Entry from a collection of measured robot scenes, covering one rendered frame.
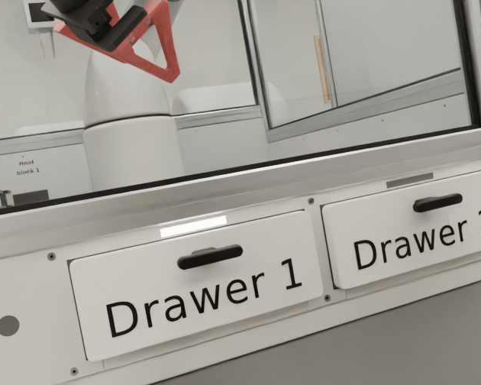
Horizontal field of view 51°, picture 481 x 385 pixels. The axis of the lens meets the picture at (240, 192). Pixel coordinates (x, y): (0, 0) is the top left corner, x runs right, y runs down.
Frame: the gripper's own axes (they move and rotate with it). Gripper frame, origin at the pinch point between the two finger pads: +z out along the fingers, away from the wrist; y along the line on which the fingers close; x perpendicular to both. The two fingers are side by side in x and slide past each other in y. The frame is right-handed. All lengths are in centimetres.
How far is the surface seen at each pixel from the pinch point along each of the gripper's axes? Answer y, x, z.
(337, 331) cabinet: -14.2, 7.7, 39.0
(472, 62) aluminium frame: -8, -36, 35
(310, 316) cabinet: -12.4, 8.6, 34.3
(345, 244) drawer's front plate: -12.2, -1.3, 30.8
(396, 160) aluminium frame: -9.3, -15.7, 32.7
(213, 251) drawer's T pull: -8.9, 10.3, 16.0
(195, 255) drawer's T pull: -8.3, 11.8, 14.8
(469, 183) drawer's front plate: -16.0, -20.2, 40.7
